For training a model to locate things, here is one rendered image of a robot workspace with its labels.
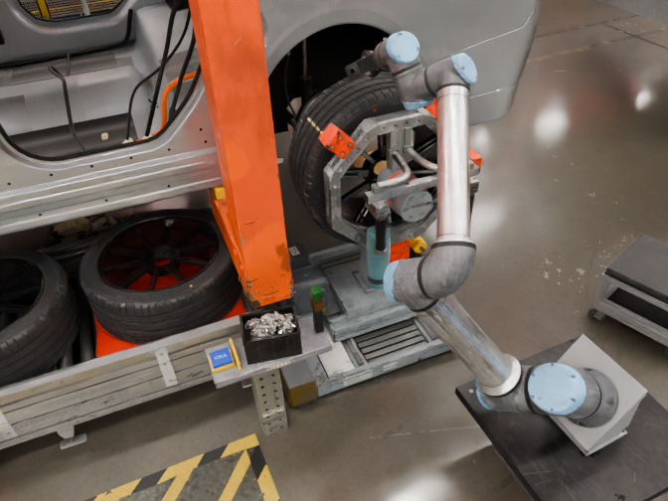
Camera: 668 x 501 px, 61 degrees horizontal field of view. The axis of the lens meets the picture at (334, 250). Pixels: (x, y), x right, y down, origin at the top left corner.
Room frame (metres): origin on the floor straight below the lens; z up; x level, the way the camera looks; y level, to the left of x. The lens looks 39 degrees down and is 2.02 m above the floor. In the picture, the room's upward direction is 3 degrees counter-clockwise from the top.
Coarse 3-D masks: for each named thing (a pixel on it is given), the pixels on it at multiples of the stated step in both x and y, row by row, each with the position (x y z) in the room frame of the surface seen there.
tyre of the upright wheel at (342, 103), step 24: (384, 72) 2.08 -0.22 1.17; (336, 96) 1.95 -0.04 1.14; (360, 96) 1.89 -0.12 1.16; (384, 96) 1.86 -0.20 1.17; (312, 120) 1.92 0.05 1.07; (336, 120) 1.82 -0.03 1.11; (360, 120) 1.82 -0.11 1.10; (312, 144) 1.83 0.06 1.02; (288, 168) 1.95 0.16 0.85; (312, 168) 1.76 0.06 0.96; (312, 192) 1.76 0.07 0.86; (312, 216) 1.77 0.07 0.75
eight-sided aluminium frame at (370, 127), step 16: (400, 112) 1.84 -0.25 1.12; (416, 112) 1.85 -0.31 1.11; (368, 128) 1.75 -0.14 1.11; (384, 128) 1.77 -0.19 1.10; (400, 128) 1.79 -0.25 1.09; (432, 128) 1.83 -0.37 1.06; (368, 144) 1.74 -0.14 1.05; (336, 160) 1.75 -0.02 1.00; (352, 160) 1.72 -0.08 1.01; (336, 176) 1.70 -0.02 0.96; (336, 192) 1.70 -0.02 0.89; (336, 208) 1.71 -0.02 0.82; (432, 208) 1.86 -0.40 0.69; (336, 224) 1.70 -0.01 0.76; (352, 224) 1.78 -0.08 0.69; (416, 224) 1.85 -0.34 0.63; (352, 240) 1.72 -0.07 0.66; (400, 240) 1.79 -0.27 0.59
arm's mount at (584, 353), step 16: (576, 352) 1.26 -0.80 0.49; (592, 352) 1.23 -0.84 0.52; (576, 368) 1.22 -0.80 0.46; (592, 368) 1.19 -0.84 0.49; (608, 368) 1.17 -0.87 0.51; (624, 384) 1.10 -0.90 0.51; (624, 400) 1.06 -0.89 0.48; (640, 400) 1.05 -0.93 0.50; (560, 416) 1.11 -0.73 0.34; (624, 416) 1.03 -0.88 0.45; (576, 432) 1.05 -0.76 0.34; (592, 432) 1.02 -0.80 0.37; (608, 432) 1.02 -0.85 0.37; (624, 432) 1.06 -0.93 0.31; (592, 448) 1.00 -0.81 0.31
